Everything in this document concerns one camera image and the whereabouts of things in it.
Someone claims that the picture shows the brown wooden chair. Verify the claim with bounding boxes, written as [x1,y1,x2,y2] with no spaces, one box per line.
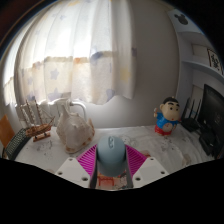
[0,114,16,148]

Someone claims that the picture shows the white star print curtain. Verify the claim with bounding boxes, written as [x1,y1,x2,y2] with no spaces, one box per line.
[3,0,139,106]

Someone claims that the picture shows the light blue computer mouse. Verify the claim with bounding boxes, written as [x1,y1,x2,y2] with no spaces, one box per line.
[95,134,128,178]

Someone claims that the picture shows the white wall shelf unit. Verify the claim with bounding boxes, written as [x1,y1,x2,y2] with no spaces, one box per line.
[168,8,224,111]

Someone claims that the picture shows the large white conch shell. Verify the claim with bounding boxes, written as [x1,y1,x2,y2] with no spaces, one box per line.
[55,104,96,154]

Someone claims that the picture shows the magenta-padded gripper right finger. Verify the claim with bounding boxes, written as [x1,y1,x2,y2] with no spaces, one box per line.
[124,144,170,190]

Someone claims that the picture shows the wooden model sailing ship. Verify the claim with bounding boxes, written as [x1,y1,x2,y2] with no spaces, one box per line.
[19,99,56,143]

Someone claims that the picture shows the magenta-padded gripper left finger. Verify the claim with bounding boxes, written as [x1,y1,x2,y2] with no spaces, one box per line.
[54,146,99,189]

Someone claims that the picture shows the white printed tablecloth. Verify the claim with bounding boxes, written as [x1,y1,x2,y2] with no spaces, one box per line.
[14,124,218,188]

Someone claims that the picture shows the white radiator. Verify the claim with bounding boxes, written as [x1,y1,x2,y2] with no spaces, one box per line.
[14,98,88,128]

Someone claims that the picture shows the cartoon boy figurine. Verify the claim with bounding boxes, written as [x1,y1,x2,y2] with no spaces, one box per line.
[153,96,182,136]

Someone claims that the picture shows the black monitor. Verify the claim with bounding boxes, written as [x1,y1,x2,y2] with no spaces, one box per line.
[198,83,224,158]

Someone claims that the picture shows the black router with antennas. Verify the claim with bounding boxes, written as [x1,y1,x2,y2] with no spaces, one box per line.
[181,97,203,133]

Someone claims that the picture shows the small black box device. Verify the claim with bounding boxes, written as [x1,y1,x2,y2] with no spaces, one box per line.
[199,129,221,156]

